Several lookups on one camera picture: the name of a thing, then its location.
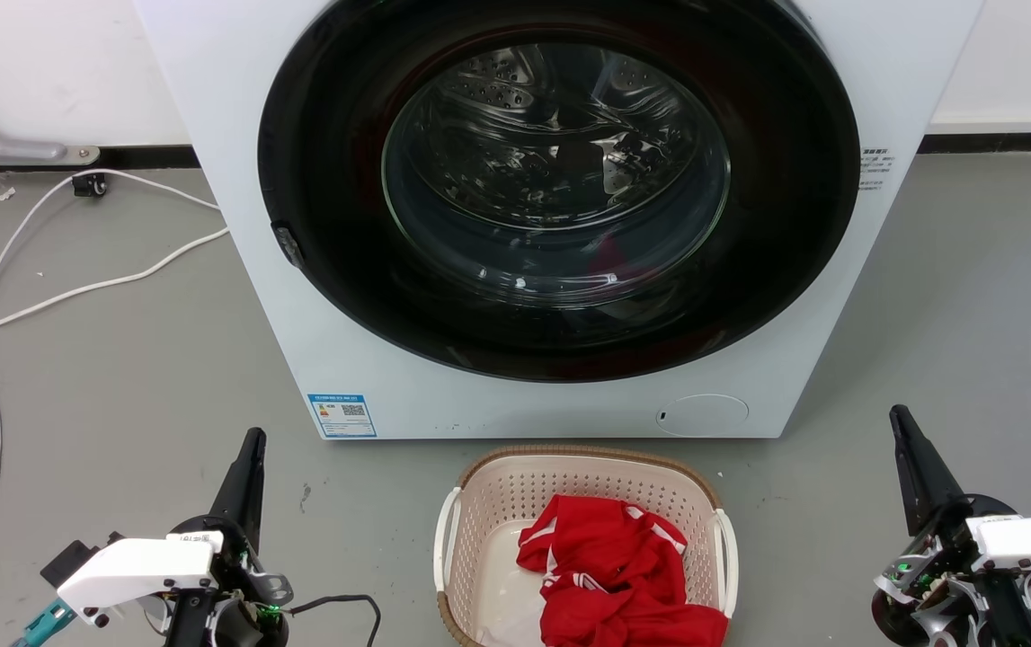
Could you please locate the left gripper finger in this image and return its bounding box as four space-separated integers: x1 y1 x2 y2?
243 428 267 553
208 428 258 542

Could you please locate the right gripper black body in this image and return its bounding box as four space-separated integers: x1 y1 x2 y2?
871 492 1031 647

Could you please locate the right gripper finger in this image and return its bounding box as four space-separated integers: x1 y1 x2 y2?
898 403 968 522
889 406 940 538

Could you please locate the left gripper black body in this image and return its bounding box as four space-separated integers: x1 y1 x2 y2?
159 514 294 647

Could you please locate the beige perforated laundry basket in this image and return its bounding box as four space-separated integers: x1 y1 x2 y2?
432 444 740 647

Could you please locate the blue energy label sticker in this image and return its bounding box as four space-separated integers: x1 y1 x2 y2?
307 393 378 439

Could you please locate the teal connector plug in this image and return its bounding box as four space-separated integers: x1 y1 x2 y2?
10 599 77 647

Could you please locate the round white filter cover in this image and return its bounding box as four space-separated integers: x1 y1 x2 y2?
655 394 751 439

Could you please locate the black round glass washer door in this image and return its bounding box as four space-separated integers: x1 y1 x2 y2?
257 0 862 384

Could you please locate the small printed text sticker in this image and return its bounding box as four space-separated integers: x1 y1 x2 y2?
858 147 895 192

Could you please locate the red garment with white stripes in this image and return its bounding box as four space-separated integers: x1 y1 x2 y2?
516 493 731 647

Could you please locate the white front-load washing machine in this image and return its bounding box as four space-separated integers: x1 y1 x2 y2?
132 0 987 441

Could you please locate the thin black left gripper cable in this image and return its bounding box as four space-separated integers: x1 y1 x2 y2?
287 594 383 647

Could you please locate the grey metal bracket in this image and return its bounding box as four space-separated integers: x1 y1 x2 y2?
0 70 102 168

